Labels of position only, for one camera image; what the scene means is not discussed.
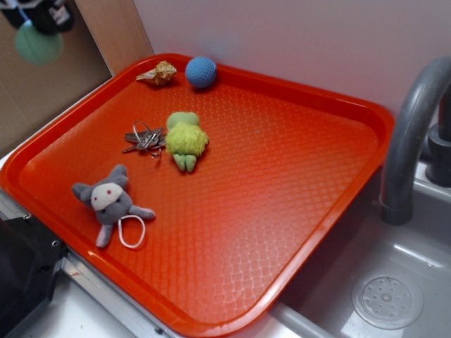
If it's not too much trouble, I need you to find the brown cardboard panel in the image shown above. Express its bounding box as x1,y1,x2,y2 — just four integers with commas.
1,1,111,156

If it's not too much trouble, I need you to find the grey toy sink basin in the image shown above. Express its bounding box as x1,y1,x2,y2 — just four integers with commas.
271,163,450,337

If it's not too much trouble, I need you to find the green fuzzy plush toy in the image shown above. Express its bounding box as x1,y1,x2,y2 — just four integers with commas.
165,111,209,173

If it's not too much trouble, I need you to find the sink drain cover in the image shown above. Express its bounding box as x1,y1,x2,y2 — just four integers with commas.
351,269,424,330

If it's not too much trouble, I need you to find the tan seashell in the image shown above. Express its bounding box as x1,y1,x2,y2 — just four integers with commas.
135,61,178,86

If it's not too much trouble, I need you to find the blue textured ball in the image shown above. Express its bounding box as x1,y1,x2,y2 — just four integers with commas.
185,56,217,89

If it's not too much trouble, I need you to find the bunch of metal keys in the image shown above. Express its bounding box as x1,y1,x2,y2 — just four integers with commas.
122,120,166,158

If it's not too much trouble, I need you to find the wooden board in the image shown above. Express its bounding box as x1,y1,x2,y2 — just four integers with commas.
75,0,154,75

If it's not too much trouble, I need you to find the green textured ball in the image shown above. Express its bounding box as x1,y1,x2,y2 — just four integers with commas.
15,20,64,66

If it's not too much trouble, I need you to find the grey curved faucet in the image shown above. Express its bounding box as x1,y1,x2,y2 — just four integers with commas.
379,56,450,225

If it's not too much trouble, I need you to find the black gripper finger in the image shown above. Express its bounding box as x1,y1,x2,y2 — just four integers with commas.
1,0,75,35

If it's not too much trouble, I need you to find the dark faucet handle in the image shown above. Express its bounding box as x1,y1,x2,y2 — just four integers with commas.
425,84,451,188

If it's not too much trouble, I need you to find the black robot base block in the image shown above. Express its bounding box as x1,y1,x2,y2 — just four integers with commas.
1,218,65,337

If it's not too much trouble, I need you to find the grey plush animal toy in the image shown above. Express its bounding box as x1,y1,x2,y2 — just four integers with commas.
72,165,156,249

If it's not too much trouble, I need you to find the orange plastic tray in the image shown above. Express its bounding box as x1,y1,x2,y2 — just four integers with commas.
1,54,394,337

